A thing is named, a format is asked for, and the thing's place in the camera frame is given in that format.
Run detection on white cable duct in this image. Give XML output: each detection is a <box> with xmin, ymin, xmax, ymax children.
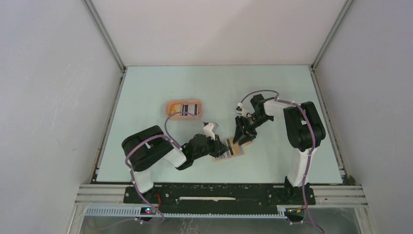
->
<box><xmin>84</xmin><ymin>206</ymin><xmax>286</xmax><ymax>218</ymax></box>

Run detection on controller board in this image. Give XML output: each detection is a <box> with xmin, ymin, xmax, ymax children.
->
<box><xmin>285</xmin><ymin>209</ymin><xmax>305</xmax><ymax>223</ymax></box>
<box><xmin>140</xmin><ymin>207</ymin><xmax>157</xmax><ymax>215</ymax></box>

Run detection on aluminium frame rail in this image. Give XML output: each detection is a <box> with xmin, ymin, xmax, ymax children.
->
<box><xmin>75</xmin><ymin>184</ymin><xmax>368</xmax><ymax>208</ymax></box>

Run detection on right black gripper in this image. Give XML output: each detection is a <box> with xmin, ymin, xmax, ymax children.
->
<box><xmin>233</xmin><ymin>113</ymin><xmax>273</xmax><ymax>145</ymax></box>

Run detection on orange credit card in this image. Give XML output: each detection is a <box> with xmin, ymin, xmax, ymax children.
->
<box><xmin>169</xmin><ymin>104</ymin><xmax>182</xmax><ymax>115</ymax></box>

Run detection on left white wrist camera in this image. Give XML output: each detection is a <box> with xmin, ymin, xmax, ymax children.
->
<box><xmin>203</xmin><ymin>122</ymin><xmax>218</xmax><ymax>140</ymax></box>

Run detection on pink oval tray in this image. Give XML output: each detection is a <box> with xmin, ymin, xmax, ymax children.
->
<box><xmin>165</xmin><ymin>99</ymin><xmax>203</xmax><ymax>120</ymax></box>

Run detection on right controller board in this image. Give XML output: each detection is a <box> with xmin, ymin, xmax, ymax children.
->
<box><xmin>285</xmin><ymin>209</ymin><xmax>305</xmax><ymax>223</ymax></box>

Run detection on tan leather card holder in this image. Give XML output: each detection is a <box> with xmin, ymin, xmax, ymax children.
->
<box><xmin>212</xmin><ymin>137</ymin><xmax>253</xmax><ymax>162</ymax></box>

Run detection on left controller board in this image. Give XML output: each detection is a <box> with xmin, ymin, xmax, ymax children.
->
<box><xmin>140</xmin><ymin>207</ymin><xmax>157</xmax><ymax>215</ymax></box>

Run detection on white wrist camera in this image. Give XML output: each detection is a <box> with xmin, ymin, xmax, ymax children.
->
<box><xmin>236</xmin><ymin>102</ymin><xmax>251</xmax><ymax>117</ymax></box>
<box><xmin>203</xmin><ymin>122</ymin><xmax>218</xmax><ymax>140</ymax></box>

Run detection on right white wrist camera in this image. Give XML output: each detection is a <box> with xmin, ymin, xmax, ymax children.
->
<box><xmin>236</xmin><ymin>102</ymin><xmax>251</xmax><ymax>117</ymax></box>

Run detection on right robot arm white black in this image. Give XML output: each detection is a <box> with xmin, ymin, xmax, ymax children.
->
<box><xmin>233</xmin><ymin>92</ymin><xmax>326</xmax><ymax>206</ymax></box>

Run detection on striped black white card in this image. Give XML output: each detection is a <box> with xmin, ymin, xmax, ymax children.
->
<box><xmin>181</xmin><ymin>104</ymin><xmax>199</xmax><ymax>116</ymax></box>

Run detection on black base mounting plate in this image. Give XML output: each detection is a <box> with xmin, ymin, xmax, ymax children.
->
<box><xmin>123</xmin><ymin>183</ymin><xmax>316</xmax><ymax>215</ymax></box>

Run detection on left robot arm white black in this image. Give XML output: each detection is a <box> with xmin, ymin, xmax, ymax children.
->
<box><xmin>121</xmin><ymin>123</ymin><xmax>231</xmax><ymax>203</ymax></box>

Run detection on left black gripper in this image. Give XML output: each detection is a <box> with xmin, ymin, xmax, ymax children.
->
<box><xmin>192</xmin><ymin>133</ymin><xmax>229</xmax><ymax>160</ymax></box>

